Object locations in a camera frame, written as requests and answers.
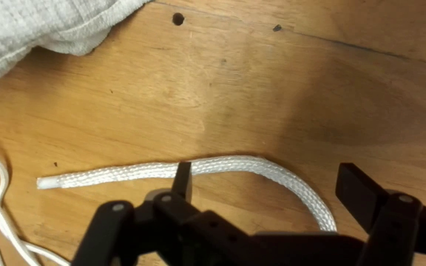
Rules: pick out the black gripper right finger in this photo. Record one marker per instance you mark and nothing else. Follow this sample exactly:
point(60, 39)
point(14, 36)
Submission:
point(391, 223)

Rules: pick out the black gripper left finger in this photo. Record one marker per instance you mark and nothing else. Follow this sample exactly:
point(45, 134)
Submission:
point(125, 231)

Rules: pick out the white terry towel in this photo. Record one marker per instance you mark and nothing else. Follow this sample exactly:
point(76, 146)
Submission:
point(22, 30)

